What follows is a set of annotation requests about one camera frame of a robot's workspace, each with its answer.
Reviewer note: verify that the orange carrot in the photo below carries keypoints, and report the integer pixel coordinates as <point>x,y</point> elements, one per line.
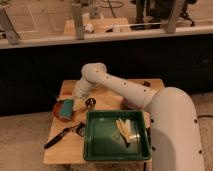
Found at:
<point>68,94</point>

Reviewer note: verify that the green plastic tray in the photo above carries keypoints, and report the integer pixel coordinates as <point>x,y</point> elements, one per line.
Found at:
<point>104,142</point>

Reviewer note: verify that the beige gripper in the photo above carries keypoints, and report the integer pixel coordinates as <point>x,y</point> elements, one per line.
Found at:
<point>78,104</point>

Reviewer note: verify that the purple bowl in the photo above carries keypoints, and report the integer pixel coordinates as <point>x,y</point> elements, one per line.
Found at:
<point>129,105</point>

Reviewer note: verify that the dark brown rectangular block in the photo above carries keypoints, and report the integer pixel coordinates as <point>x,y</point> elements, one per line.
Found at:
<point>146,84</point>

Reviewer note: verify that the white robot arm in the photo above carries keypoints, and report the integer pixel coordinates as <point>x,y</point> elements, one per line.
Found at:
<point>175,134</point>

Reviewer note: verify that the red bowl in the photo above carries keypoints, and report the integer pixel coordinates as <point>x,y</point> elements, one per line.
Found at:
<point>56,110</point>

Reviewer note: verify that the small metal cup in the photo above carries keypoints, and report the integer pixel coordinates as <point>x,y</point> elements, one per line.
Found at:
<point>90,103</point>

